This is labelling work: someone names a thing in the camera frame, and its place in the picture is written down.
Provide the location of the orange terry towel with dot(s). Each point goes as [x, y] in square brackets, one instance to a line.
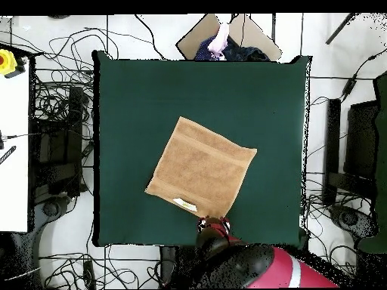
[199, 166]

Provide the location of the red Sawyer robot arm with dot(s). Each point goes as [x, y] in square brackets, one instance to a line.
[257, 265]

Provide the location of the black power strip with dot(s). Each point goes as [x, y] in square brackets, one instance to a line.
[89, 273]

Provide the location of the grey chair base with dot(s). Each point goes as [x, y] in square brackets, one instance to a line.
[51, 208]
[350, 219]

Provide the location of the dark green table cloth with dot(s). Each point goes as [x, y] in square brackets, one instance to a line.
[136, 105]

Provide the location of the dark blue garment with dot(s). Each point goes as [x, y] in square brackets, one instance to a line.
[242, 53]

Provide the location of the pink garment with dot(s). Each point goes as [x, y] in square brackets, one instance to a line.
[220, 39]

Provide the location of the brown cardboard box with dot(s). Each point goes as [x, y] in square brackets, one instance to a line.
[260, 42]

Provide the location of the white desk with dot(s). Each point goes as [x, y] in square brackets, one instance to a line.
[13, 151]

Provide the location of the black metal bar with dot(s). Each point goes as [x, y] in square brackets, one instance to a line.
[340, 28]

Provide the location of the yellow emergency stop button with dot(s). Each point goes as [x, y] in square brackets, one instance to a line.
[6, 62]

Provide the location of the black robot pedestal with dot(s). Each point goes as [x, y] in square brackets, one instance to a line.
[172, 265]

